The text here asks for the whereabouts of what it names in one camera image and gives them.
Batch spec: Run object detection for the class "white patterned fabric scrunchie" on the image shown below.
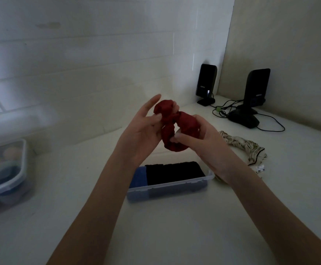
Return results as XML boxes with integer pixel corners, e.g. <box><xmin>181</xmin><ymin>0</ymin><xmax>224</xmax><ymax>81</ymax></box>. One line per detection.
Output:
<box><xmin>218</xmin><ymin>131</ymin><xmax>268</xmax><ymax>177</ymax></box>

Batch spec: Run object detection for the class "person's right hand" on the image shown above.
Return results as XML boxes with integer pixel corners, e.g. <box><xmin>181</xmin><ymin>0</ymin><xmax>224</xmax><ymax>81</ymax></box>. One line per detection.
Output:
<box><xmin>171</xmin><ymin>115</ymin><xmax>237</xmax><ymax>181</ymax></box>

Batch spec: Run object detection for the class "black folded cloth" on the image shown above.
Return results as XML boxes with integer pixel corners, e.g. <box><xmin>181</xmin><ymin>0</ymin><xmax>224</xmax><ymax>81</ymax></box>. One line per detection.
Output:
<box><xmin>145</xmin><ymin>162</ymin><xmax>205</xmax><ymax>186</ymax></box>

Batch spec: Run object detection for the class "person's right forearm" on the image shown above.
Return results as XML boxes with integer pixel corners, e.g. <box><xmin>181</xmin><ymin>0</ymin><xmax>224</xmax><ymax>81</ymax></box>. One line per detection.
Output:
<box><xmin>215</xmin><ymin>165</ymin><xmax>321</xmax><ymax>265</ymax></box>

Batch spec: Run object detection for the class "person's left hand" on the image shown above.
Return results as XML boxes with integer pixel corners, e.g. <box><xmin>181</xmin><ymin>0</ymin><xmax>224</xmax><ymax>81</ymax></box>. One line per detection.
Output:
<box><xmin>114</xmin><ymin>94</ymin><xmax>164</xmax><ymax>166</ymax></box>

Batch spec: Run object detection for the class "clear plastic rectangular box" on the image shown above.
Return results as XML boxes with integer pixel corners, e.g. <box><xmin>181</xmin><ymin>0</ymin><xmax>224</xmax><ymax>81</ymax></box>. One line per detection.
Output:
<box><xmin>126</xmin><ymin>161</ymin><xmax>215</xmax><ymax>202</ymax></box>

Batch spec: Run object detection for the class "small black speaker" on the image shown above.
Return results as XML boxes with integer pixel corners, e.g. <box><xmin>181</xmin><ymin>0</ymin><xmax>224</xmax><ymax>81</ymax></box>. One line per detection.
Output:
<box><xmin>195</xmin><ymin>63</ymin><xmax>218</xmax><ymax>107</ymax></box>

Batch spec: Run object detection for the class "clear blue-rimmed storage container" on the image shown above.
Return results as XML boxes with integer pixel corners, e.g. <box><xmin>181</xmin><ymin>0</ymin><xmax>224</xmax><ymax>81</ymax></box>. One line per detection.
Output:
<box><xmin>0</xmin><ymin>139</ymin><xmax>36</xmax><ymax>218</ymax></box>

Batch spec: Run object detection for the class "large black speaker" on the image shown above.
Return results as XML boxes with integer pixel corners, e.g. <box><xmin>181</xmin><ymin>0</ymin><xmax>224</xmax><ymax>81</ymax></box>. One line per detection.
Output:
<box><xmin>228</xmin><ymin>68</ymin><xmax>271</xmax><ymax>129</ymax></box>

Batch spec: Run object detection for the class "red fabric scrunchie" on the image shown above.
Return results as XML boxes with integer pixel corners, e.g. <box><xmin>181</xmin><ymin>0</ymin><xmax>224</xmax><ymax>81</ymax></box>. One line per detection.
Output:
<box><xmin>153</xmin><ymin>99</ymin><xmax>201</xmax><ymax>152</ymax></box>

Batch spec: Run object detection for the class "person's left forearm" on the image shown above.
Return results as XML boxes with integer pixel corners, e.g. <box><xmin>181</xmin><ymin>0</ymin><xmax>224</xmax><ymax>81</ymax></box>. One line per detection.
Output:
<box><xmin>46</xmin><ymin>153</ymin><xmax>139</xmax><ymax>265</ymax></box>

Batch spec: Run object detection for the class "blue folded cloth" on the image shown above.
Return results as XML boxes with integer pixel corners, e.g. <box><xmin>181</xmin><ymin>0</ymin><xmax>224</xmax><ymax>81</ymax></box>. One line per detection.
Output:
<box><xmin>129</xmin><ymin>166</ymin><xmax>149</xmax><ymax>188</ymax></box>

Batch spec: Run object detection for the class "black speaker cable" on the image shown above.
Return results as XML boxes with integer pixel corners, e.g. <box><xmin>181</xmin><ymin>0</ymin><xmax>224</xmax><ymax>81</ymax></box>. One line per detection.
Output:
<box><xmin>211</xmin><ymin>99</ymin><xmax>285</xmax><ymax>133</ymax></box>

